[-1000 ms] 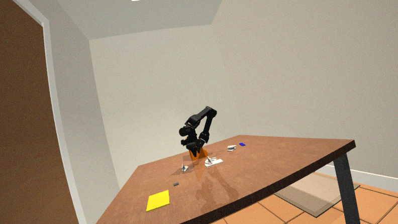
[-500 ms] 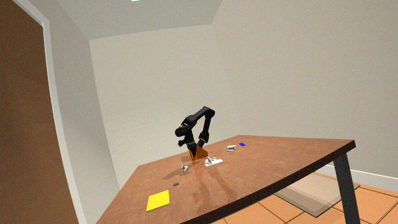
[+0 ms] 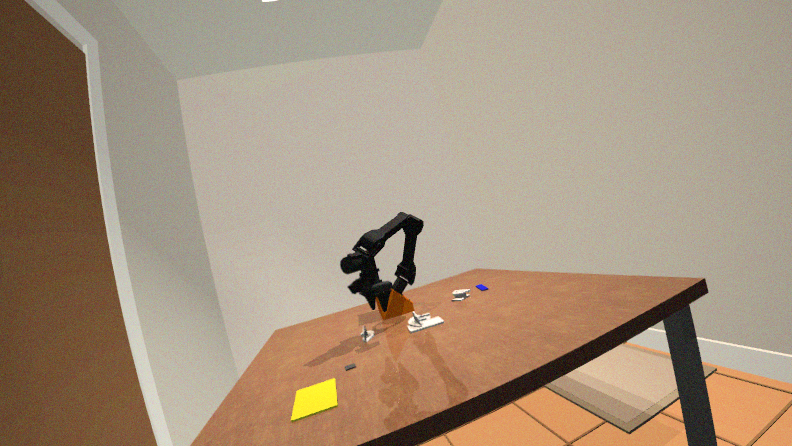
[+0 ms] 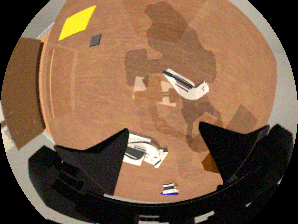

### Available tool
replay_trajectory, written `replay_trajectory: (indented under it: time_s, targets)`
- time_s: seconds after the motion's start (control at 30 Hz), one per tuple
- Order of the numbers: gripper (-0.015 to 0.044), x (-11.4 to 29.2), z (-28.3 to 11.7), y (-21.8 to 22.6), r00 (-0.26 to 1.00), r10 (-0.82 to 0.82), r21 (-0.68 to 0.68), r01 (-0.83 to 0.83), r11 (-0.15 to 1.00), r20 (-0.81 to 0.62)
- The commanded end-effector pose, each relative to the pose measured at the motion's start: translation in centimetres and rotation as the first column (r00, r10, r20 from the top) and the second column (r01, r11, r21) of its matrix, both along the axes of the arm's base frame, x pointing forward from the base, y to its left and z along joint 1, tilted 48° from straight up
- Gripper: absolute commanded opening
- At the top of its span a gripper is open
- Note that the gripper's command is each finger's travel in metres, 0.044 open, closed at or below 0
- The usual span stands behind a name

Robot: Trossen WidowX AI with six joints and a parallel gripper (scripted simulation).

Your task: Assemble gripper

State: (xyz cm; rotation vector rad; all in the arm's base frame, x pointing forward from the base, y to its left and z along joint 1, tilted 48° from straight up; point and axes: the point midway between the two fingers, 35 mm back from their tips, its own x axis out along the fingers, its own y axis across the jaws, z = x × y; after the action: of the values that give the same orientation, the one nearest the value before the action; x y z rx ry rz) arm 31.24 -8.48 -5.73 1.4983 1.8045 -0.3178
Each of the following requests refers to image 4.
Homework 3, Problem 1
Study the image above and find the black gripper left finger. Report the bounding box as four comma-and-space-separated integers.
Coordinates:
53, 128, 130, 196

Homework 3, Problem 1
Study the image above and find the yellow flat plate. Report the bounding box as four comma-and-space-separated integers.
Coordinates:
59, 6, 97, 41

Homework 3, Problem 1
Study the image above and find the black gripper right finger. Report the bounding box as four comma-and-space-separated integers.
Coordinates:
198, 121, 270, 184

